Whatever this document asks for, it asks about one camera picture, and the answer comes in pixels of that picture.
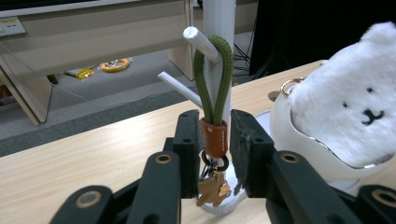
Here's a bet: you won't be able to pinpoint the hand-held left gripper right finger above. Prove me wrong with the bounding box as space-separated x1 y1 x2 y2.
230 108 276 199

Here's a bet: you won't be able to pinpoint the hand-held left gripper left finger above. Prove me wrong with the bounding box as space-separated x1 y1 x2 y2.
172 109 204 200

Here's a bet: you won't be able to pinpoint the green rope strap keychain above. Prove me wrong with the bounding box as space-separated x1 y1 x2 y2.
192 35 234 208

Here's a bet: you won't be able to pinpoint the gold key ring clasp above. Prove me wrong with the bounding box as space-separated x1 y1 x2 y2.
279 77 304 96

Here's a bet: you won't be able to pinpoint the white plush bear pouch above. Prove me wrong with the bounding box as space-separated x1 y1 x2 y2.
289 21 396 169

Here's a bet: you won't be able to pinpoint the white key hook stand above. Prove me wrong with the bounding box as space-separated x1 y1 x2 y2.
158 0 362 217

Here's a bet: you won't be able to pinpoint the yellow tape roll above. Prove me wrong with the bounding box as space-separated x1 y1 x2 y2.
100 58 131 74

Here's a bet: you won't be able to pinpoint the yellow packet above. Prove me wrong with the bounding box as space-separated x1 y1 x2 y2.
72 68 95 80

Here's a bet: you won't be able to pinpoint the black curtain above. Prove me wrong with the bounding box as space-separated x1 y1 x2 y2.
248 0 396 77

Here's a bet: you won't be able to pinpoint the beige desk furniture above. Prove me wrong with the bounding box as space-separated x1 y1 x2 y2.
0 0 195 126

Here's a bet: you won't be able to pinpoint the white label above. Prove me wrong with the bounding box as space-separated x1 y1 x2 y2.
0 17 27 37

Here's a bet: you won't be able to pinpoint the black cables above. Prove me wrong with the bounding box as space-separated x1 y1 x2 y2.
232 41 260 78

